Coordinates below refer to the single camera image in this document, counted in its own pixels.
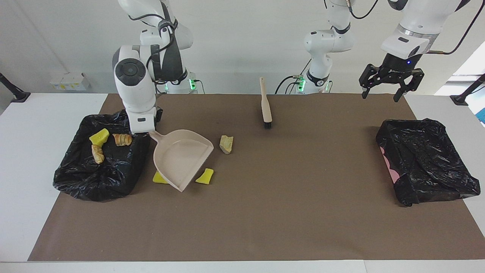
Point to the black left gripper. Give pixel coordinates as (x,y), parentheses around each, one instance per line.
(399,66)

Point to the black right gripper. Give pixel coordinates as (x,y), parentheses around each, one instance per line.
(158,115)

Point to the orange striped croissant toy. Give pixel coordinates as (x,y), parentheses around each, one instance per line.
(122,140)

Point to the beige plastic dustpan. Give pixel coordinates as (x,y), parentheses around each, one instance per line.
(182,155)

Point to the yellow sponge piece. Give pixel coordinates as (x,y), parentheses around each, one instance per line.
(99,137)
(205,177)
(158,179)

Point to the beige bread chunk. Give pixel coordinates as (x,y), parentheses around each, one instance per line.
(226,144)
(98,154)

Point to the beige hand brush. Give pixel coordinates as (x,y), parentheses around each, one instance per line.
(265,102)

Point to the left black bag bin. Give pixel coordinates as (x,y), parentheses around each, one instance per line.
(102,178)

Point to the black bag bin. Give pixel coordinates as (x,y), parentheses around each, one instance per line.
(424,159)
(102,178)

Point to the pink plastic bin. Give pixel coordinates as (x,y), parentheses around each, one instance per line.
(390,165)

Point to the right black bag bin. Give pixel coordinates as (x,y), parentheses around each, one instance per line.
(424,159)

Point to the blue object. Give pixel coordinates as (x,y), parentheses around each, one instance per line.
(482,115)

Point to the brown table mat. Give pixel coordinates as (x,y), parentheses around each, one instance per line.
(242,235)

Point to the black camera stand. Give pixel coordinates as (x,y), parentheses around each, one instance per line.
(460,99)
(17,94)

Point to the white wall socket box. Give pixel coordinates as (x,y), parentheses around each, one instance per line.
(68,81)

